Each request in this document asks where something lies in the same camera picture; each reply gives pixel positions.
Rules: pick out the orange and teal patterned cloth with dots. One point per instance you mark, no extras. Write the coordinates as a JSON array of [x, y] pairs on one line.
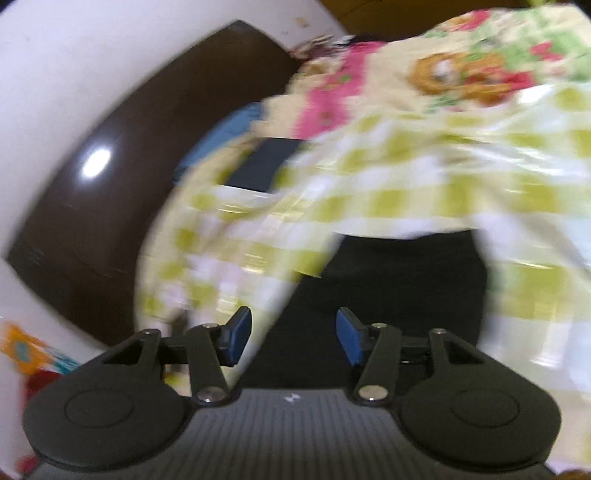
[[27, 350]]

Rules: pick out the black pants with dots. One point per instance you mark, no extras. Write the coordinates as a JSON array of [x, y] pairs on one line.
[[397, 295]]

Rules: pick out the pink floral blanket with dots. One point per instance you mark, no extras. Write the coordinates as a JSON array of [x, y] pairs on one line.
[[369, 78]]

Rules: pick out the dark navy folded cloth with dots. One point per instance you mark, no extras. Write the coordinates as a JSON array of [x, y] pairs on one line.
[[265, 164]]

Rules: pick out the brown wooden cupboard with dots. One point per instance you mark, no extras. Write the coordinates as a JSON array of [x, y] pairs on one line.
[[392, 14]]

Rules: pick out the dark brown wooden headboard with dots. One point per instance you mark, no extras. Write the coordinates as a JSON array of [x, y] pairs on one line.
[[115, 207]]

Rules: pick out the blue cloth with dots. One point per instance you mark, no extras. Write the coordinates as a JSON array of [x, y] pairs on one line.
[[221, 134]]

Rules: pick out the green checkered bedsheet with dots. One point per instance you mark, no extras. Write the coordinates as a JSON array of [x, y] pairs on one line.
[[415, 184]]

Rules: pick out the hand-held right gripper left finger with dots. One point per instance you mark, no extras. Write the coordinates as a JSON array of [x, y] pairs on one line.
[[238, 337]]

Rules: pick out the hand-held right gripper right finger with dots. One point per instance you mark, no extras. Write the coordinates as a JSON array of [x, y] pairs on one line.
[[348, 337]]

